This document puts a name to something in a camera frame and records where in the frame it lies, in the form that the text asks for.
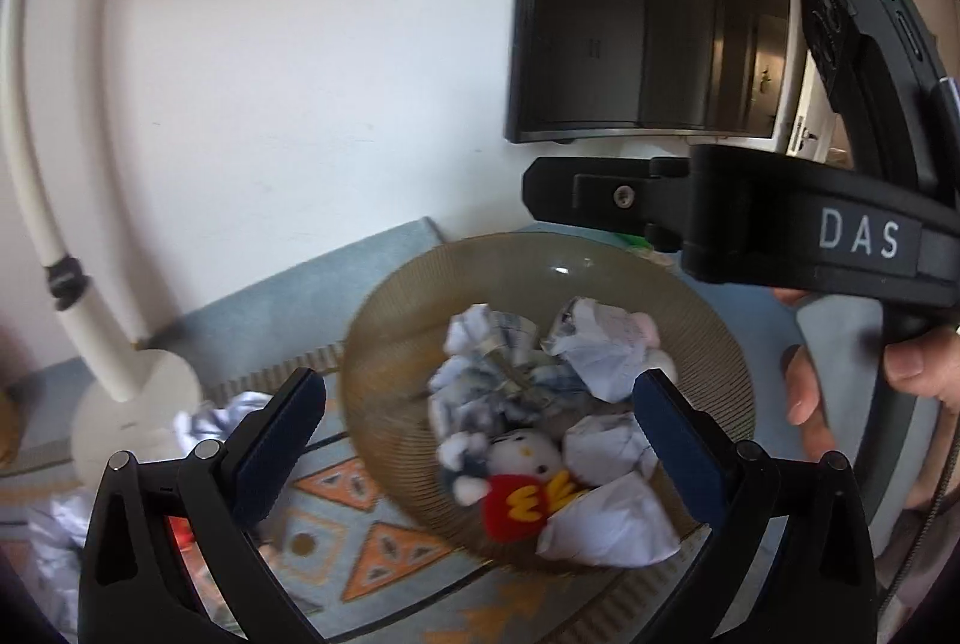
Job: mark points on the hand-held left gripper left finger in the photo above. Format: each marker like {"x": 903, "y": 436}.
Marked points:
{"x": 274, "y": 456}

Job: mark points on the white desk lamp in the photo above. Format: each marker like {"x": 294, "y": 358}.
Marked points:
{"x": 30, "y": 194}

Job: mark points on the amber ribbed glass bowl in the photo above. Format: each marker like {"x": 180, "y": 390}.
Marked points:
{"x": 397, "y": 389}

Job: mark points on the red fries plush toy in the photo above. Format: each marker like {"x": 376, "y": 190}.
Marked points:
{"x": 525, "y": 505}

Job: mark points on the person's right hand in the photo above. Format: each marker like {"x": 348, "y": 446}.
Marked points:
{"x": 922, "y": 367}

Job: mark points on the black computer monitor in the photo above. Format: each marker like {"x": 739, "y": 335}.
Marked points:
{"x": 600, "y": 14}

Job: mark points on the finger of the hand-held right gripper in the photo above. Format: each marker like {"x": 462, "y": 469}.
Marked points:
{"x": 592, "y": 190}

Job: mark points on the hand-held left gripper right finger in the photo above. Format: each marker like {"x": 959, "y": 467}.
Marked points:
{"x": 679, "y": 456}

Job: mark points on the large white paper ball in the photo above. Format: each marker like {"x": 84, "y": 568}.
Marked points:
{"x": 607, "y": 531}

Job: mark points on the lined paper sheet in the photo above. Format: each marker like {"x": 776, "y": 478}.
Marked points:
{"x": 510, "y": 393}

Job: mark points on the blue patterned woven table mat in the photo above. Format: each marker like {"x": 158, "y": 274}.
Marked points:
{"x": 360, "y": 584}

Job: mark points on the white cat plush toy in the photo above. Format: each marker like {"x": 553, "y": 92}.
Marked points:
{"x": 525, "y": 453}

